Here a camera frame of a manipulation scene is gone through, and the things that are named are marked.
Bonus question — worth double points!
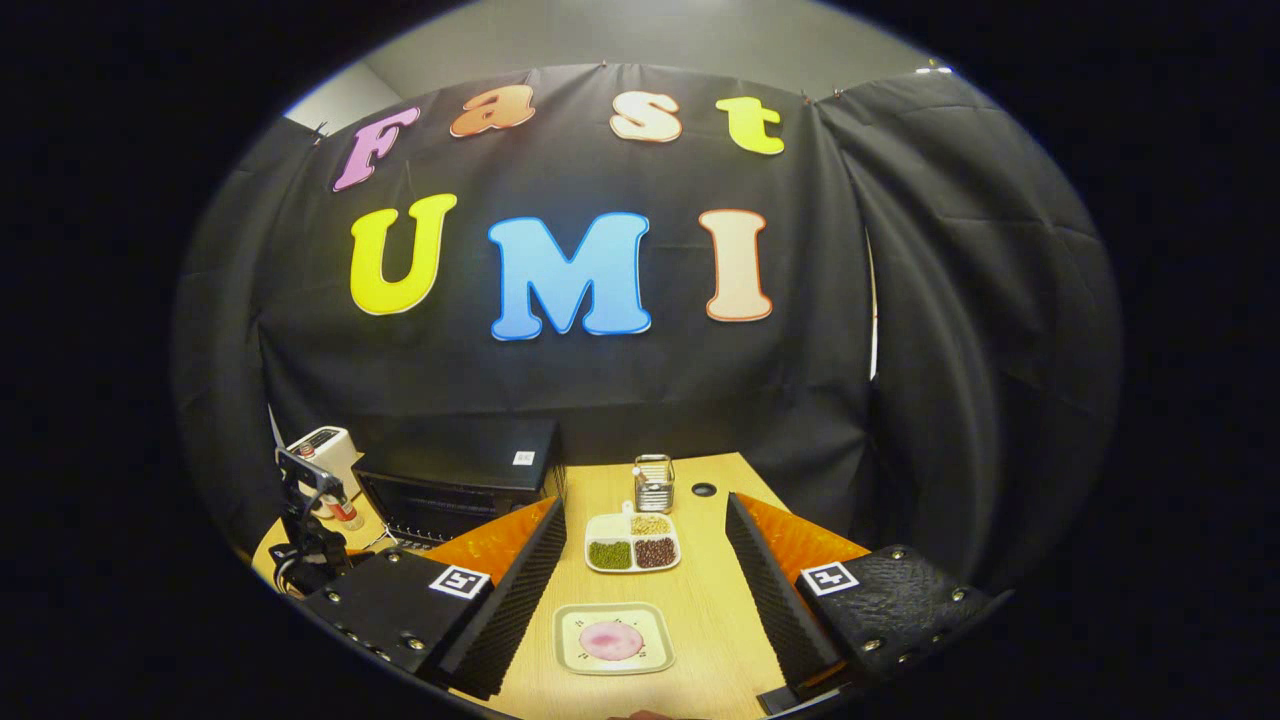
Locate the metal wire holder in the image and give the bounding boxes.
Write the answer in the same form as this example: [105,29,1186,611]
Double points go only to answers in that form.
[632,454,676,514]

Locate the white toaster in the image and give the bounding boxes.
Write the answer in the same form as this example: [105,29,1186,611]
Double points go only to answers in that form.
[285,427,366,531]

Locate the black backdrop cloth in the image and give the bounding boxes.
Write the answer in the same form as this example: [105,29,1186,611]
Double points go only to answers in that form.
[170,62,1126,591]

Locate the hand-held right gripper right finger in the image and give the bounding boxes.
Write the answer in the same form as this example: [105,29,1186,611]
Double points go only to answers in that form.
[725,492,1011,716]

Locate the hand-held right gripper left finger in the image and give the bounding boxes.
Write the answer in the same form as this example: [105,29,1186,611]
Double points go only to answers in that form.
[300,497,568,701]

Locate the pink ham slice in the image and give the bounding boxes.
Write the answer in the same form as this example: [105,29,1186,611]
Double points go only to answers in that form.
[579,620,645,662]

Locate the white square plate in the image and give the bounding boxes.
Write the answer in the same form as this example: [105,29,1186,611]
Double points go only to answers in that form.
[553,602,676,677]

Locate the black electric oven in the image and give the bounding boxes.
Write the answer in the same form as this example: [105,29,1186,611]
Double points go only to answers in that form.
[352,418,568,553]

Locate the white divided dish of beans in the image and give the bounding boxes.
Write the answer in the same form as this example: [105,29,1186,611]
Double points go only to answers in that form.
[585,500,682,574]

